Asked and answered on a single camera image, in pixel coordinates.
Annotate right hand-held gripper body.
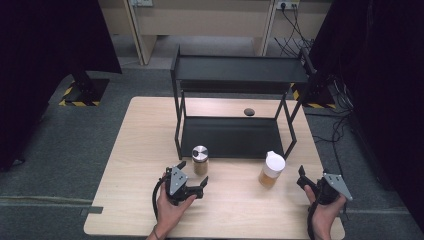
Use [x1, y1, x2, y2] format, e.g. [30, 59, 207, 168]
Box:
[296, 172, 354, 206]

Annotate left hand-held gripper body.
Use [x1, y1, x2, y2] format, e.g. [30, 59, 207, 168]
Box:
[164, 165, 205, 206]

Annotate glass jar with silver lid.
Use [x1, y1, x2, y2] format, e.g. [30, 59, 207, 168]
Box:
[191, 144, 210, 177]

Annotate plastic jar with white lid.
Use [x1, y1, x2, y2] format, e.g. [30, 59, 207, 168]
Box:
[258, 150, 287, 189]

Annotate black metal two-tier rack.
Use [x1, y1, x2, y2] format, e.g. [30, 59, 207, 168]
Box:
[170, 44, 310, 161]

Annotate person's right hand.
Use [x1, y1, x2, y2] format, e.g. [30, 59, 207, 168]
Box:
[303, 185, 348, 240]

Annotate person's left hand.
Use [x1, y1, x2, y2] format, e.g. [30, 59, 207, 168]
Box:
[155, 181, 198, 235]

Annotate black stand base striped tape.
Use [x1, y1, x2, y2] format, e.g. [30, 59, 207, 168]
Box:
[58, 70, 111, 108]
[292, 75, 337, 110]

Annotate grey floor tape strip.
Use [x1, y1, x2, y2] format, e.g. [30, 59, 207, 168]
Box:
[79, 206, 105, 217]

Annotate dark curtain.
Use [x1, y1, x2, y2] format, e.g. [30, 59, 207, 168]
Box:
[308, 0, 424, 234]
[0, 0, 123, 173]

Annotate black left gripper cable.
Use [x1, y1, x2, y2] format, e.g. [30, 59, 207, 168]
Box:
[151, 175, 168, 222]

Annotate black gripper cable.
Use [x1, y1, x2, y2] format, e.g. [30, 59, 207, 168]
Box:
[151, 175, 168, 222]
[306, 198, 322, 240]

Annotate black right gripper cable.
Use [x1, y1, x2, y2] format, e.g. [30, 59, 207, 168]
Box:
[306, 198, 322, 240]

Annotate black floor cables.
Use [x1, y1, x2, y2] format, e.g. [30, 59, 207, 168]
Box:
[304, 75, 355, 201]

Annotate black plugged power cables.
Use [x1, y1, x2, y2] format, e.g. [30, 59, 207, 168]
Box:
[274, 2, 315, 58]

